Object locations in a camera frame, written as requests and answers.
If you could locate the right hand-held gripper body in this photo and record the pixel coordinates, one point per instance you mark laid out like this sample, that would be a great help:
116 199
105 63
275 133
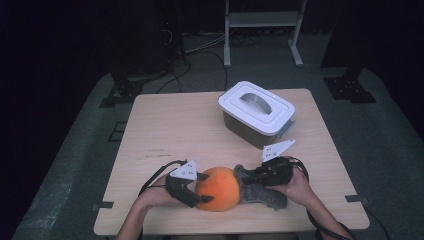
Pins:
280 173

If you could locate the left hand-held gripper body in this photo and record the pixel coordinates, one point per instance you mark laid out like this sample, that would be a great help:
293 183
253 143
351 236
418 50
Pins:
181 191

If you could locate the orange plush toy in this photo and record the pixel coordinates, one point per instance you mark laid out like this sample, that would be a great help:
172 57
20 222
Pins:
218 190

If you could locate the grey fuzzy cloth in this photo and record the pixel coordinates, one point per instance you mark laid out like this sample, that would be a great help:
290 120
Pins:
263 198

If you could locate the transparent grey storage box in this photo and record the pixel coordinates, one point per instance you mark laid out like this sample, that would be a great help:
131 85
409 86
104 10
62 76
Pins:
246 131

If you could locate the grey box with white lid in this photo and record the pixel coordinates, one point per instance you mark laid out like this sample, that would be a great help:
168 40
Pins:
233 100

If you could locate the person's right hand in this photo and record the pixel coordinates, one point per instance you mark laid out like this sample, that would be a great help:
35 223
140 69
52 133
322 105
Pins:
296 190

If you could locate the person's left hand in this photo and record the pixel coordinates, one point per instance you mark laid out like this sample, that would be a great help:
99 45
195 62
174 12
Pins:
155 196

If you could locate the black tape strip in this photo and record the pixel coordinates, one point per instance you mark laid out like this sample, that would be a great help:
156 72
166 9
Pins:
104 205
356 199

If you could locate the black stand base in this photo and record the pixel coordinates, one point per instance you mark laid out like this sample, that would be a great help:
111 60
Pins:
125 91
348 88

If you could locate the white metal stand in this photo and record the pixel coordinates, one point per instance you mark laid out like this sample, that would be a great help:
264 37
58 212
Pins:
263 19

